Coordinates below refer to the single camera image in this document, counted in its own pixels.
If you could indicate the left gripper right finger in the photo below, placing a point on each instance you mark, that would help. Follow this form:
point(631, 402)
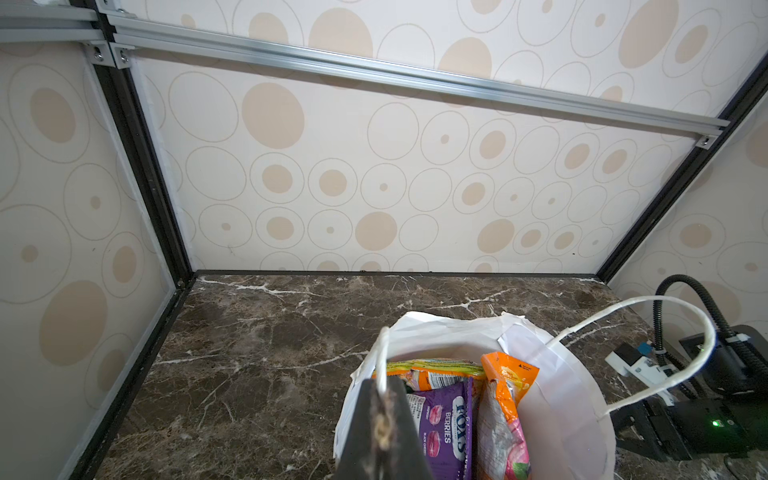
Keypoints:
point(402, 454)

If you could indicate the black frame post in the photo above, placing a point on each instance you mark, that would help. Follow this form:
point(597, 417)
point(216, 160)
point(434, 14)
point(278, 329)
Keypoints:
point(735, 112)
point(122, 97)

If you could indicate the horizontal aluminium rail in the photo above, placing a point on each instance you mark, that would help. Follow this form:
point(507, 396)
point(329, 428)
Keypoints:
point(138, 33)

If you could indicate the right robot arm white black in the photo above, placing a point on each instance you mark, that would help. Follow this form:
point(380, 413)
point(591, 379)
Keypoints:
point(737, 365)

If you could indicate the red yellow Fox's packet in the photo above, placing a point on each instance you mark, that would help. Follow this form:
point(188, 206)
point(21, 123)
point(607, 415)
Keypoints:
point(436, 373)

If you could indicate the purple candy packet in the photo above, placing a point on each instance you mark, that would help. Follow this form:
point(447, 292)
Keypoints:
point(444, 423)

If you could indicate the white paper bag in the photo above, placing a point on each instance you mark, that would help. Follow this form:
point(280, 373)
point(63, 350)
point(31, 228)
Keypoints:
point(565, 418)

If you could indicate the orange red Fox's packet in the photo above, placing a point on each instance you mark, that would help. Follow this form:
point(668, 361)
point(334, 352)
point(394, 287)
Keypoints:
point(501, 450)

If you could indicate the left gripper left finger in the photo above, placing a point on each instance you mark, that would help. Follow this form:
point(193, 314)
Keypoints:
point(364, 455)

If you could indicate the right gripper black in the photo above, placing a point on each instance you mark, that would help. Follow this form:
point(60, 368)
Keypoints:
point(692, 429)

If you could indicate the left black frame post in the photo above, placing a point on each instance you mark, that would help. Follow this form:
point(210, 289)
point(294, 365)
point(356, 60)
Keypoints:
point(122, 97)

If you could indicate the left diagonal aluminium rail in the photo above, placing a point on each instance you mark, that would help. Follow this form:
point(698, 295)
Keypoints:
point(30, 23)

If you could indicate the right black frame post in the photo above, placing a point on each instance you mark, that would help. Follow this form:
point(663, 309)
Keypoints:
point(735, 112)

